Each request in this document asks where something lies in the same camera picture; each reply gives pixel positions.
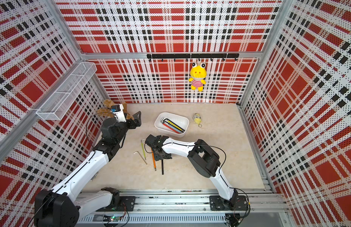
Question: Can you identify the black hook rail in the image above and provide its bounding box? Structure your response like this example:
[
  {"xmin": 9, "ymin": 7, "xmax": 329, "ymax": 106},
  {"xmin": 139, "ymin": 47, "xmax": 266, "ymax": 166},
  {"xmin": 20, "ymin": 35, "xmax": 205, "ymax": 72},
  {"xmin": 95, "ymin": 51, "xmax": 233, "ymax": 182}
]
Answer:
[{"xmin": 147, "ymin": 53, "xmax": 240, "ymax": 61}]

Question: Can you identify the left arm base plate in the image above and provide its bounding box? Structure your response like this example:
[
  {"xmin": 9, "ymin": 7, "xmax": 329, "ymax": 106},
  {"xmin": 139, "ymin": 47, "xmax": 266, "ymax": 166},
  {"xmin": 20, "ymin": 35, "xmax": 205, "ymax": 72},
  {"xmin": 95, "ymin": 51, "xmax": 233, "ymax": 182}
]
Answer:
[{"xmin": 97, "ymin": 196, "xmax": 136, "ymax": 212}]

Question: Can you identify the orange handled hex key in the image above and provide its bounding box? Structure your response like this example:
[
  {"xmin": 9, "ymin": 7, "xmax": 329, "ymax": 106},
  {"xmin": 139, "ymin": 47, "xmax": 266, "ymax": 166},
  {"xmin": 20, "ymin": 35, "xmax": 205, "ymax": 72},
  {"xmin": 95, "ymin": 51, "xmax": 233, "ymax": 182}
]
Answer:
[{"xmin": 152, "ymin": 153, "xmax": 157, "ymax": 171}]

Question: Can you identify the long black hex key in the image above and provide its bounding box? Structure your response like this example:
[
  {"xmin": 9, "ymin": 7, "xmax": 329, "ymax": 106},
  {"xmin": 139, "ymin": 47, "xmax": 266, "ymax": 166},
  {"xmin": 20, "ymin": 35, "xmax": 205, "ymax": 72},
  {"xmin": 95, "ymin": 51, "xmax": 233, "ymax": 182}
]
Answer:
[{"xmin": 161, "ymin": 160, "xmax": 164, "ymax": 175}]

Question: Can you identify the yellow handled hex key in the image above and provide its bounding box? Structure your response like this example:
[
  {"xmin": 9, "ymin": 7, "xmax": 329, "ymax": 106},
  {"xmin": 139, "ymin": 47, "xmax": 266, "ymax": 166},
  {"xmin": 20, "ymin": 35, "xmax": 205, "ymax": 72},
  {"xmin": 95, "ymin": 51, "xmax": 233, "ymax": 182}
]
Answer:
[{"xmin": 165, "ymin": 119, "xmax": 185, "ymax": 132}]

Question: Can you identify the thin black hex key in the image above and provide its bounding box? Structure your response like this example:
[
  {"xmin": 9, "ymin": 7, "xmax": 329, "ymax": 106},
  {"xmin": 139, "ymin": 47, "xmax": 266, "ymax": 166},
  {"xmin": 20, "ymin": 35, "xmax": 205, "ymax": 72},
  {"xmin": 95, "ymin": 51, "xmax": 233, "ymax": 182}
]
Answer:
[{"xmin": 161, "ymin": 118, "xmax": 185, "ymax": 134}]

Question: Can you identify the yellow frog plush toy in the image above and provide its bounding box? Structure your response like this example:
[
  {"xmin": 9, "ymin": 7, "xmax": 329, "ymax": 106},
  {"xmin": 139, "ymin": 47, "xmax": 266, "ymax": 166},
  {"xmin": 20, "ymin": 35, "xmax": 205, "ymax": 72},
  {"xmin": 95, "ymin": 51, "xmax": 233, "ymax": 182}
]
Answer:
[{"xmin": 189, "ymin": 62, "xmax": 207, "ymax": 92}]

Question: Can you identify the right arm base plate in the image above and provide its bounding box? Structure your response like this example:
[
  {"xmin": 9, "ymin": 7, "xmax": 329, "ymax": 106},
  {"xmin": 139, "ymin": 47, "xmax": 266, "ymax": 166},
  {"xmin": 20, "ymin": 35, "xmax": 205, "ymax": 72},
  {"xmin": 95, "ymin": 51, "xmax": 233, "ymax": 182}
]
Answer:
[{"xmin": 209, "ymin": 195, "xmax": 248, "ymax": 211}]

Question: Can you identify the white plastic storage box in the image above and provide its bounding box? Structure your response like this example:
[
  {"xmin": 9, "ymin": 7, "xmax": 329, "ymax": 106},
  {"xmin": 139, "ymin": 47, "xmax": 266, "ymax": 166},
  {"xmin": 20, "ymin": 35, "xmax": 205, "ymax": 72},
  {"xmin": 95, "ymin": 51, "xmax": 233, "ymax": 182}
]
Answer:
[{"xmin": 154, "ymin": 112, "xmax": 189, "ymax": 138}]

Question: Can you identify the silver hex key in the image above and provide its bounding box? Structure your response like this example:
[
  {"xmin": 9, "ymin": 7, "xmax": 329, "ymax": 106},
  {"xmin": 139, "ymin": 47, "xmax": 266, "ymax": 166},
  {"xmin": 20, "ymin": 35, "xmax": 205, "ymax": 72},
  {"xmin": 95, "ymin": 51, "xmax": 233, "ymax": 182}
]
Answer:
[{"xmin": 133, "ymin": 151, "xmax": 147, "ymax": 165}]

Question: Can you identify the small yellow keychain plush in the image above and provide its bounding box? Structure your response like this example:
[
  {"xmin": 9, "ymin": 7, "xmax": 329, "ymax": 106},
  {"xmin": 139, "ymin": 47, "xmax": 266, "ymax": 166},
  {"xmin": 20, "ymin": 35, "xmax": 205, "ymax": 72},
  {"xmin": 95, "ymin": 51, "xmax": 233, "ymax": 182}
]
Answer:
[{"xmin": 192, "ymin": 113, "xmax": 202, "ymax": 128}]

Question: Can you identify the red handled hex key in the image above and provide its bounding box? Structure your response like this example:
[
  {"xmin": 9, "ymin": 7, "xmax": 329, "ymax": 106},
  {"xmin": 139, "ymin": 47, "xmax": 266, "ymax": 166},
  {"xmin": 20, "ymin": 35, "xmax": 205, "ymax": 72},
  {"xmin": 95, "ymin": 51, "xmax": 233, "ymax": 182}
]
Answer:
[{"xmin": 161, "ymin": 118, "xmax": 182, "ymax": 134}]

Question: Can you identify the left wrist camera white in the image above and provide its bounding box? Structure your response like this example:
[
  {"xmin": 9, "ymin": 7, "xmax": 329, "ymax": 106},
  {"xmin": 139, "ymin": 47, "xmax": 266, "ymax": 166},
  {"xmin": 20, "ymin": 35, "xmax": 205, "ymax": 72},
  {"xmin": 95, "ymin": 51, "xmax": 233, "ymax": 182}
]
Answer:
[{"xmin": 111, "ymin": 104, "xmax": 126, "ymax": 123}]

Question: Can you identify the green handled hex key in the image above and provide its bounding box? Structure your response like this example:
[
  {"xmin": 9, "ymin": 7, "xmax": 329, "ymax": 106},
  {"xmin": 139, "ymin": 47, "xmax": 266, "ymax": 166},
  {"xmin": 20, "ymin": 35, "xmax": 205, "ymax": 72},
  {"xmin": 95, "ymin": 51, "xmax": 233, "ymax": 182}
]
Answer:
[{"xmin": 140, "ymin": 139, "xmax": 147, "ymax": 160}]

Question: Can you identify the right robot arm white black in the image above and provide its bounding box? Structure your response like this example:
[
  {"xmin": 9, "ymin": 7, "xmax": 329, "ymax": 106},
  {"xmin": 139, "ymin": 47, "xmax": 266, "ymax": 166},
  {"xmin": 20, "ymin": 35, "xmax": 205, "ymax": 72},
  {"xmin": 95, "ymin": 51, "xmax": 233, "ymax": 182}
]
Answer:
[{"xmin": 145, "ymin": 135, "xmax": 238, "ymax": 209}]

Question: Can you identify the brown teddy bear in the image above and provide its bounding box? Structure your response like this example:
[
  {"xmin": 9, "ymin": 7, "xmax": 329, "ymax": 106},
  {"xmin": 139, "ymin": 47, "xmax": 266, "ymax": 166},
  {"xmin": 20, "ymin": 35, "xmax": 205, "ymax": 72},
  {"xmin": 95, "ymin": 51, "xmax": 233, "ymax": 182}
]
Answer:
[{"xmin": 96, "ymin": 99, "xmax": 134, "ymax": 120}]

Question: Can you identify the white wire mesh shelf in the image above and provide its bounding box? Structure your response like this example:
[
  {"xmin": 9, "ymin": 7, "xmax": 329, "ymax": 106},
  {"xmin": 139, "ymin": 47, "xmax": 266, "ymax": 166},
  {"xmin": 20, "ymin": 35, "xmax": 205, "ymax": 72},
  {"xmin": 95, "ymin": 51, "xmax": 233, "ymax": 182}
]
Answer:
[{"xmin": 36, "ymin": 62, "xmax": 96, "ymax": 121}]

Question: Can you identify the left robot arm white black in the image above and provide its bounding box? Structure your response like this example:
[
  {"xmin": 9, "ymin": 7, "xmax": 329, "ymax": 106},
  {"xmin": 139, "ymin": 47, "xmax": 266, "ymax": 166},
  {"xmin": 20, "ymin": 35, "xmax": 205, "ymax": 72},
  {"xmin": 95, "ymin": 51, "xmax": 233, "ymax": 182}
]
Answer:
[{"xmin": 33, "ymin": 112, "xmax": 141, "ymax": 227}]

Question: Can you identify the aluminium front rail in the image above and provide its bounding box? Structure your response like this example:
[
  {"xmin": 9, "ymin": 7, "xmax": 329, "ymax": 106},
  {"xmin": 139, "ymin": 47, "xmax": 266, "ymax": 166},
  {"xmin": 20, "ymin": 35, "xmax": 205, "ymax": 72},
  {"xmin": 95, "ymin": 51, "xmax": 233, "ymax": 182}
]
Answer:
[{"xmin": 77, "ymin": 189, "xmax": 294, "ymax": 227}]

